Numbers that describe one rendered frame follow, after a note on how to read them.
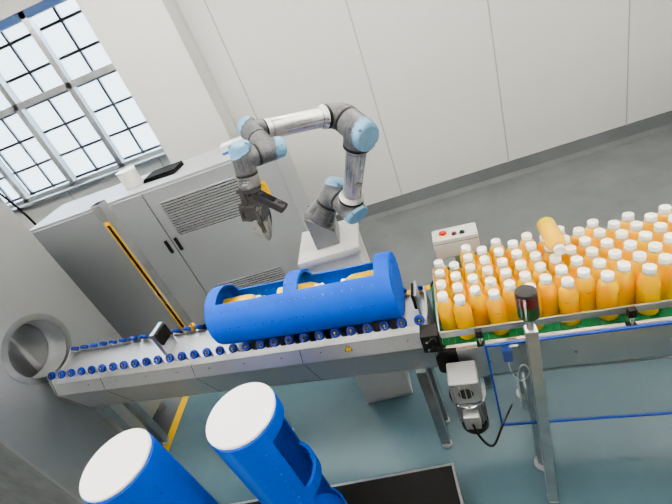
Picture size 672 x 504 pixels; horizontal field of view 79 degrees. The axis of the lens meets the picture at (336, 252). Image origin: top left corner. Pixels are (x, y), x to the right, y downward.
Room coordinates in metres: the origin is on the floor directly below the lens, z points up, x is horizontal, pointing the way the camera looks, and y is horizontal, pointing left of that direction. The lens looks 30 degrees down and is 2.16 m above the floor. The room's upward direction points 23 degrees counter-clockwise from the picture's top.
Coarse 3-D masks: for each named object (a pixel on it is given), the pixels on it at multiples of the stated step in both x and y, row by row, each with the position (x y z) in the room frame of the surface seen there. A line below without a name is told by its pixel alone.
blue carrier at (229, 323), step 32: (384, 256) 1.39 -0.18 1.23; (224, 288) 1.78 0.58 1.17; (256, 288) 1.75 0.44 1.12; (288, 288) 1.47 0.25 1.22; (320, 288) 1.40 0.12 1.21; (384, 288) 1.28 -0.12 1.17; (224, 320) 1.53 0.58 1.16; (256, 320) 1.46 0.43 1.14; (288, 320) 1.41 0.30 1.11; (320, 320) 1.36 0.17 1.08; (352, 320) 1.32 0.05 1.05
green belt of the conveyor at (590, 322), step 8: (432, 288) 1.50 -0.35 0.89; (432, 296) 1.46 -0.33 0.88; (432, 304) 1.41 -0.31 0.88; (664, 312) 0.90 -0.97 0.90; (584, 320) 1.00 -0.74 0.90; (592, 320) 0.98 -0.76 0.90; (600, 320) 0.97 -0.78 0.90; (616, 320) 0.95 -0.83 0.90; (624, 320) 0.93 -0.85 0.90; (440, 328) 1.24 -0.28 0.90; (520, 328) 1.08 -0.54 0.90; (544, 328) 1.03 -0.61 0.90; (552, 328) 1.02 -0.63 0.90; (560, 328) 1.01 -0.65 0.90; (568, 328) 0.99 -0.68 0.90; (576, 328) 0.98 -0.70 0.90; (456, 336) 1.16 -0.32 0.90; (488, 336) 1.10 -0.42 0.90; (496, 336) 1.08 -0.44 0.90; (504, 336) 1.07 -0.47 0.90; (512, 336) 1.06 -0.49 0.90; (448, 344) 1.14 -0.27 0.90
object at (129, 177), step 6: (126, 168) 3.49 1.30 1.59; (132, 168) 3.43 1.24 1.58; (120, 174) 3.39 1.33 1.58; (126, 174) 3.39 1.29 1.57; (132, 174) 3.41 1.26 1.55; (138, 174) 3.46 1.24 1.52; (120, 180) 3.42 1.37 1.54; (126, 180) 3.39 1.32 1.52; (132, 180) 3.40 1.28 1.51; (138, 180) 3.42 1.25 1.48; (126, 186) 3.40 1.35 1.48; (132, 186) 3.39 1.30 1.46
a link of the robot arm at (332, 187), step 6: (330, 180) 1.82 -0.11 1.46; (336, 180) 1.83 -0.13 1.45; (342, 180) 1.86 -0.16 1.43; (324, 186) 1.84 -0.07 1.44; (330, 186) 1.81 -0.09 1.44; (336, 186) 1.79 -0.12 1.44; (342, 186) 1.79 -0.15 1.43; (324, 192) 1.82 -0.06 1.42; (330, 192) 1.80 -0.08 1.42; (336, 192) 1.78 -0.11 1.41; (318, 198) 1.85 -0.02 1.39; (324, 198) 1.82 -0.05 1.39; (330, 198) 1.78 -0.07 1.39; (324, 204) 1.81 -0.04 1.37; (330, 204) 1.79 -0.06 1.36
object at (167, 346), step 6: (162, 324) 1.85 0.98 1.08; (156, 330) 1.81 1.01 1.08; (162, 330) 1.82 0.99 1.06; (168, 330) 1.84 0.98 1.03; (150, 336) 1.78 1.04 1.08; (156, 336) 1.77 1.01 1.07; (162, 336) 1.79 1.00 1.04; (168, 336) 1.82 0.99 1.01; (156, 342) 1.77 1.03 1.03; (162, 342) 1.77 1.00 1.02; (168, 342) 1.82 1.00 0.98; (174, 342) 1.85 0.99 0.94; (162, 348) 1.77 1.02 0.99; (168, 348) 1.80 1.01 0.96
